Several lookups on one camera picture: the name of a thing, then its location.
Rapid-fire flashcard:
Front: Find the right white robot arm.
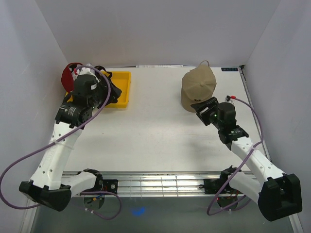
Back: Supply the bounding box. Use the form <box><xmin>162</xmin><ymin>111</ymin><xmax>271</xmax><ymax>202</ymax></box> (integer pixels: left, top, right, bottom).
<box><xmin>191</xmin><ymin>96</ymin><xmax>303</xmax><ymax>221</ymax></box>

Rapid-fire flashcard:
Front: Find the aluminium rail frame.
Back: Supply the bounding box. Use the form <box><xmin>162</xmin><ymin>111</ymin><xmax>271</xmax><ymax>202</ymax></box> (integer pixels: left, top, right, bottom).
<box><xmin>28</xmin><ymin>171</ymin><xmax>292</xmax><ymax>197</ymax></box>

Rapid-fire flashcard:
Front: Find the red baseball cap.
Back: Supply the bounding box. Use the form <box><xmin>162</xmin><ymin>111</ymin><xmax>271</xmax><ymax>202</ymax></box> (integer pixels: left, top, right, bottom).
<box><xmin>61</xmin><ymin>63</ymin><xmax>83</xmax><ymax>93</ymax></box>

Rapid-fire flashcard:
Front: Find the beige baseball cap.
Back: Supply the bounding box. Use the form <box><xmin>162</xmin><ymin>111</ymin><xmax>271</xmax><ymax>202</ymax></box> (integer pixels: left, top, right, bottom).
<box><xmin>180</xmin><ymin>60</ymin><xmax>217</xmax><ymax>113</ymax></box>

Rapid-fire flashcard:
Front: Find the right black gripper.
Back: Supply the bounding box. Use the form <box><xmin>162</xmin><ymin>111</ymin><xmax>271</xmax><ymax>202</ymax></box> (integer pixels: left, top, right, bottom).
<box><xmin>190</xmin><ymin>97</ymin><xmax>223</xmax><ymax>131</ymax></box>

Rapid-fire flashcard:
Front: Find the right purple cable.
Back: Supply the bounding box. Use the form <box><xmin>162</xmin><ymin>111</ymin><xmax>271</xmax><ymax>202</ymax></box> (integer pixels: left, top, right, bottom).
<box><xmin>206</xmin><ymin>94</ymin><xmax>265</xmax><ymax>216</ymax></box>

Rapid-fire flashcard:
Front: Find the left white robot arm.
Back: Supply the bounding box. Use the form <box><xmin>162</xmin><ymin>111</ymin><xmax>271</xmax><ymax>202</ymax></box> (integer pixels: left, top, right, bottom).
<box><xmin>19</xmin><ymin>65</ymin><xmax>121</xmax><ymax>211</ymax></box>

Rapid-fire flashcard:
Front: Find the white baseball cap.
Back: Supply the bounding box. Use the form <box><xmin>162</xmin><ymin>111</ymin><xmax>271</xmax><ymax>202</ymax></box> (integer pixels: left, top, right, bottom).
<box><xmin>76</xmin><ymin>64</ymin><xmax>96</xmax><ymax>76</ymax></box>

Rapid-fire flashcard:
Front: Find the black baseball cap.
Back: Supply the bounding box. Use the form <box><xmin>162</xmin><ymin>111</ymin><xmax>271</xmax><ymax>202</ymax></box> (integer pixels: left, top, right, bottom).
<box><xmin>95</xmin><ymin>66</ymin><xmax>122</xmax><ymax>105</ymax></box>

